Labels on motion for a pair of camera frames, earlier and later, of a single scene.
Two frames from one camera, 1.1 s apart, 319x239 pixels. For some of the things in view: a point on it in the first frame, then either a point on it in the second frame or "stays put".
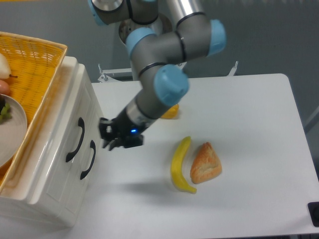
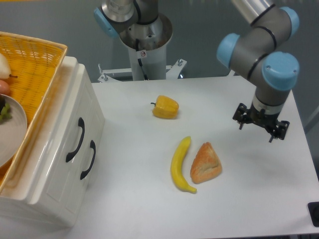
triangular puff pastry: [206, 165] stays put
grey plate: [13, 132] stays put
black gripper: [126, 133] → [244, 115]
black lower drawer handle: [93, 146] stays put
